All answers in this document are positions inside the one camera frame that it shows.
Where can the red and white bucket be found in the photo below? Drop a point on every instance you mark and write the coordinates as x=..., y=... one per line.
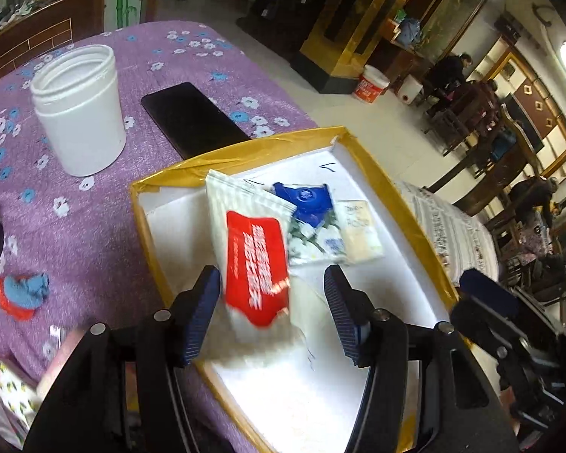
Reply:
x=370, y=84

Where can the white plastic jar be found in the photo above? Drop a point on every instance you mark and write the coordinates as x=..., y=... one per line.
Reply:
x=78, y=113

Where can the small white bucket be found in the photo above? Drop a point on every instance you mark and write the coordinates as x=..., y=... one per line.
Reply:
x=409, y=90

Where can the lemon print tissue pack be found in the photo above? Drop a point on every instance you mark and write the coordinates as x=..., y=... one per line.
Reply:
x=13, y=396

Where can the purple floral tablecloth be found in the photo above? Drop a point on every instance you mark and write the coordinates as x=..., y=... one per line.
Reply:
x=122, y=226

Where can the gold and black pillar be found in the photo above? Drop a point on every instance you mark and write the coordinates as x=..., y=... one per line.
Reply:
x=358, y=23

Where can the blue floral tissue packet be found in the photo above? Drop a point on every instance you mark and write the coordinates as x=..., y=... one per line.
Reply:
x=306, y=207

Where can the small cream packet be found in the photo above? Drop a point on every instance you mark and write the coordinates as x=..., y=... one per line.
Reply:
x=360, y=231

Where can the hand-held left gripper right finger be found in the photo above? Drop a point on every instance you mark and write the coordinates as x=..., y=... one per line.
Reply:
x=342, y=314

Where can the wooden display cabinet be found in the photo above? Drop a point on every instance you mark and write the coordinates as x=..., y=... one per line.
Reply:
x=33, y=28

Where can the yellow-edged white box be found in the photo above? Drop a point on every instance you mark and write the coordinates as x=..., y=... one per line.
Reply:
x=396, y=264

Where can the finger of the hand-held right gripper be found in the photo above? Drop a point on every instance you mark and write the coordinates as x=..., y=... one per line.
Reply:
x=486, y=287
x=478, y=325

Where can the red and blue toy figure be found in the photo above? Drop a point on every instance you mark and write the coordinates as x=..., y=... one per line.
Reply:
x=21, y=292

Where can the striped chair cushion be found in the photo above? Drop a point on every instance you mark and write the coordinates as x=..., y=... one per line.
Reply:
x=453, y=236

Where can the red and white wipes packet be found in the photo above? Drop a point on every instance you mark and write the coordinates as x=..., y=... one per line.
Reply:
x=254, y=255

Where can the blue bag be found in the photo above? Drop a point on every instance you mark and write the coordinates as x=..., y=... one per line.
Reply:
x=409, y=32

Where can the black phone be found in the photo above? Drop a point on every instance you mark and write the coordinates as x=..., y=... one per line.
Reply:
x=191, y=118

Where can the wooden chair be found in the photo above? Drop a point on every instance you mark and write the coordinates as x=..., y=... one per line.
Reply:
x=450, y=125

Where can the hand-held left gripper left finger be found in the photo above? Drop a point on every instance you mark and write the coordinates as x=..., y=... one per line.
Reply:
x=202, y=314

